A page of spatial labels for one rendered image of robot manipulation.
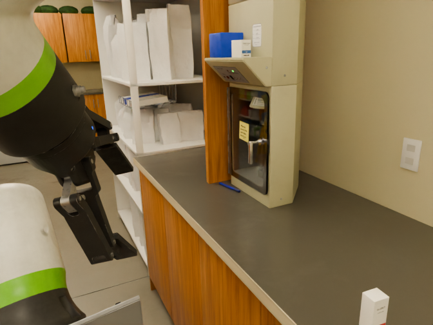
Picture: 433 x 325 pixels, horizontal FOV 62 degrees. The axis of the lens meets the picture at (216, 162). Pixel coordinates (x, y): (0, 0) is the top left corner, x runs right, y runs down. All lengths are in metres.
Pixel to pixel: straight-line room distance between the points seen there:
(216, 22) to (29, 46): 1.34
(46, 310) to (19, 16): 0.40
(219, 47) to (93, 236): 1.10
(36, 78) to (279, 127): 1.12
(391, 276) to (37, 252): 0.88
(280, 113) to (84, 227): 1.04
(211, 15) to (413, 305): 1.24
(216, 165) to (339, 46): 0.75
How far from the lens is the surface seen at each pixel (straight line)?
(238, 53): 1.34
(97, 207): 0.42
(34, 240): 0.61
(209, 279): 1.42
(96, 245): 0.42
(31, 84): 0.31
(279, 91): 1.33
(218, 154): 1.66
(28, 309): 0.58
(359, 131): 1.61
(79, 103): 0.35
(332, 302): 0.98
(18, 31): 0.30
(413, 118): 1.45
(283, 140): 1.37
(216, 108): 1.62
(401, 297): 1.05
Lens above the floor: 1.53
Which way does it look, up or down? 17 degrees down
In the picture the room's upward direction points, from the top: 2 degrees counter-clockwise
